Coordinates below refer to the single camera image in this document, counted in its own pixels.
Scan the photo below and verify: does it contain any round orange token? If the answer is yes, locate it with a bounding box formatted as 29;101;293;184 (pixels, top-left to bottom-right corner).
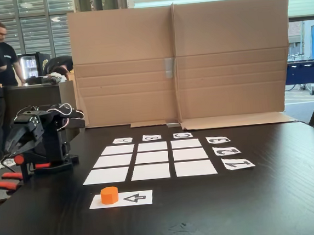
99;185;119;205

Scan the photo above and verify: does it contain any white paper grid square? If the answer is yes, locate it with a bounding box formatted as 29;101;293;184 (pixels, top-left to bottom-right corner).
172;147;210;162
170;138;203;150
102;144;136;156
92;153;134;169
137;141;168;153
81;166;131;186
130;163;171;182
174;159;218;178
134;150;169;165

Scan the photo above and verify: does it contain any black red bar clamp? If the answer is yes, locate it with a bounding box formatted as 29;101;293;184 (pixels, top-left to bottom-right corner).
13;151;54;185

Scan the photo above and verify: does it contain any dark counter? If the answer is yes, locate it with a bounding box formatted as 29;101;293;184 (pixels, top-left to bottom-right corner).
1;79;80;145

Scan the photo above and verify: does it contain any black red spring clamp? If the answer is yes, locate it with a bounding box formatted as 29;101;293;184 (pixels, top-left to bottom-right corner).
0;170;26;206

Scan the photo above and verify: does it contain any black drinks fridge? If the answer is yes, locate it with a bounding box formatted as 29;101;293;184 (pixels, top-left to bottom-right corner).
16;51;53;80

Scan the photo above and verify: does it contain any paper sheet letter A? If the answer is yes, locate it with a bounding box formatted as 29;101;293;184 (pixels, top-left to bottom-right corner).
112;137;134;145

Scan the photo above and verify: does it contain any paper sheet letter B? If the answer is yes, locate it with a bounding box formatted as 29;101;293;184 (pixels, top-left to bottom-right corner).
141;133;162;142

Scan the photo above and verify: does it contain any brown cardboard screen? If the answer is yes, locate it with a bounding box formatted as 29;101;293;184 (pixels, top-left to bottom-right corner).
66;0;300;141

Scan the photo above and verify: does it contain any white arrow paper sheet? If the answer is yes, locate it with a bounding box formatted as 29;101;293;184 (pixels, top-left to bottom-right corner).
88;190;154;210

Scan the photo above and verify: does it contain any grey tape strip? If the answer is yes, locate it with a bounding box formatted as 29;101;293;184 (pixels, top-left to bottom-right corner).
164;57;176;79
165;118;181;129

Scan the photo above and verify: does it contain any paper sheet letter C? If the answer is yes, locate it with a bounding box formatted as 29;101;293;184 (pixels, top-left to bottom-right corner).
173;131;193;140

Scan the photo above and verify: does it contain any paper sheet number 3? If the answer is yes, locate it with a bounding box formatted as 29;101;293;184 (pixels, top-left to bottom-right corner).
205;135;231;146

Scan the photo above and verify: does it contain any paper sheet number 2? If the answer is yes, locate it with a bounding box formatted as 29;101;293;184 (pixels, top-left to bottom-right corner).
212;144;242;158

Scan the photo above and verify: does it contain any paper sheet number 1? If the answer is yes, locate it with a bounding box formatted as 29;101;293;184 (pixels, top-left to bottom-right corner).
221;155;256;171

